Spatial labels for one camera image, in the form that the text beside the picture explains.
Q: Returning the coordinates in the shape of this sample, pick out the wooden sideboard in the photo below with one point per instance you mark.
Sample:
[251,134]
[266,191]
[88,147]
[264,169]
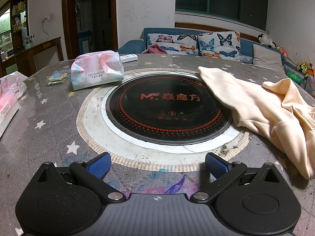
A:
[37,51]

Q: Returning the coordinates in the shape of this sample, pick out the dark window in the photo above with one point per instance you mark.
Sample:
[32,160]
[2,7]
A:
[221,0]

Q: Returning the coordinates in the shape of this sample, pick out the green toy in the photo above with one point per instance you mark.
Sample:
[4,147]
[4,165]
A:
[294,76]

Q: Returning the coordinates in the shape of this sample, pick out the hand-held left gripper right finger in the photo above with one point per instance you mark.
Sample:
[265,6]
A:
[216,166]

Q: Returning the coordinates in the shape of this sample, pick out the grey star tablecloth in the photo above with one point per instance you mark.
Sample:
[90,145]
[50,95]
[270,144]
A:
[49,132]

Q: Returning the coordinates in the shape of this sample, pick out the colourful plush toy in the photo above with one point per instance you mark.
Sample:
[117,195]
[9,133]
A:
[282,51]

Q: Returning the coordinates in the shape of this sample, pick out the cream sweatshirt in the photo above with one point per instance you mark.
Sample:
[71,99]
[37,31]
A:
[258,103]

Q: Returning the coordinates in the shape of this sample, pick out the grey cushion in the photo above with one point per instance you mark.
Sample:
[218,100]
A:
[267,56]

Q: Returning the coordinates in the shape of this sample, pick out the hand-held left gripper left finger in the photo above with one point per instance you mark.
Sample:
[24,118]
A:
[98,165]

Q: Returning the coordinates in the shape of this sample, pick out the butterfly print cushion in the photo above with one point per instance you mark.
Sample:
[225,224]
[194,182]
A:
[172,41]
[216,44]

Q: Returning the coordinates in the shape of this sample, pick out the small colourful packet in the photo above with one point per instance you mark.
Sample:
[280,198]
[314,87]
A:
[57,76]

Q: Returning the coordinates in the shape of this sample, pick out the pastel tissue pack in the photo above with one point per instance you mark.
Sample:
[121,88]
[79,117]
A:
[96,68]

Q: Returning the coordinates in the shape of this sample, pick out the blue sofa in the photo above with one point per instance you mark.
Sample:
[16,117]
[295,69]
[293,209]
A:
[246,45]

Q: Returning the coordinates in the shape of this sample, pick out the wooden display shelf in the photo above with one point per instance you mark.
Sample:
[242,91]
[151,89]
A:
[18,22]

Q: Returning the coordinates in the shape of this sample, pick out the black white plush toy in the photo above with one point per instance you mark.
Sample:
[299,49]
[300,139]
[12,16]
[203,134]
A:
[264,39]

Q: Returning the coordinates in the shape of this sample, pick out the pink white tissue pack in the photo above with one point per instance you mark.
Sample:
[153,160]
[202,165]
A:
[9,98]

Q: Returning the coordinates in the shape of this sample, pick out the black round heater plate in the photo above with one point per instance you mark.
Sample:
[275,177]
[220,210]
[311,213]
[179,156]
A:
[169,110]

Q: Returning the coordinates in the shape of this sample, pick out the pink cloth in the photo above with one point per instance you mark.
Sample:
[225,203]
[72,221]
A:
[156,49]

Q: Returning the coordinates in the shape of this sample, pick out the wooden door frame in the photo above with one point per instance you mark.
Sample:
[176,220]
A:
[66,17]

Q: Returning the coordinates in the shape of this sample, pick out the orange brown plush toy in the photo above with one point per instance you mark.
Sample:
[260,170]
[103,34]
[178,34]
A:
[305,68]

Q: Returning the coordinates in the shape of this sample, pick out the white power strip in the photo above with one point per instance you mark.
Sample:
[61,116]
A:
[129,57]

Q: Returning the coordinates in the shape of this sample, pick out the white wall socket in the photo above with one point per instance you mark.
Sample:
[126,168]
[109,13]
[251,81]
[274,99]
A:
[46,18]

